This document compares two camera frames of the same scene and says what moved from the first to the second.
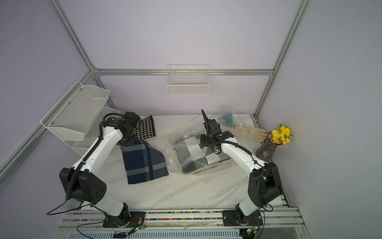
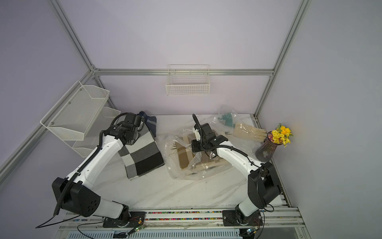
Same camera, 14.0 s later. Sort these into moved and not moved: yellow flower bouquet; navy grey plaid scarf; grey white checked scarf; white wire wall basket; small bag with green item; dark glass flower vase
Moved: grey white checked scarf; navy grey plaid scarf
Not moved: yellow flower bouquet; small bag with green item; dark glass flower vase; white wire wall basket
